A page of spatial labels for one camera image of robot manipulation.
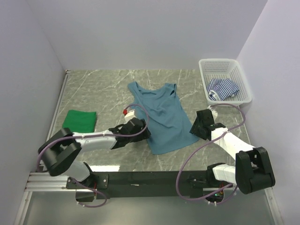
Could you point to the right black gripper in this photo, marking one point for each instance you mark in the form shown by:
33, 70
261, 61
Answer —
194, 129

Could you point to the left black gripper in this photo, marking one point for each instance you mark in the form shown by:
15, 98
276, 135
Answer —
147, 135

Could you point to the blue tank top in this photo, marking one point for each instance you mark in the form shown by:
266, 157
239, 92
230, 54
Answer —
168, 123

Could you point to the green tank top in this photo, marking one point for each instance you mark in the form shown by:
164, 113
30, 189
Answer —
79, 121

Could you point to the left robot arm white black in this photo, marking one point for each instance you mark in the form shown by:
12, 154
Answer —
59, 153

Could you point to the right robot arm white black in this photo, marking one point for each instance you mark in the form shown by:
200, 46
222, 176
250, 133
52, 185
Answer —
252, 170

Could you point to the striped tank top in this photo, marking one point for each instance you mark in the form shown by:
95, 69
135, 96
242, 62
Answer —
221, 89

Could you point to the white plastic basket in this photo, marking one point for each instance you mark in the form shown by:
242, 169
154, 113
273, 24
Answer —
222, 69

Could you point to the black base beam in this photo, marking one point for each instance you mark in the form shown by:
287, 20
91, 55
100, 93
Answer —
107, 185

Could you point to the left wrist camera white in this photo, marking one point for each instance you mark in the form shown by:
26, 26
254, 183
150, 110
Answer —
128, 114

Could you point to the aluminium rail frame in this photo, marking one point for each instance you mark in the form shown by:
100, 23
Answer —
46, 201

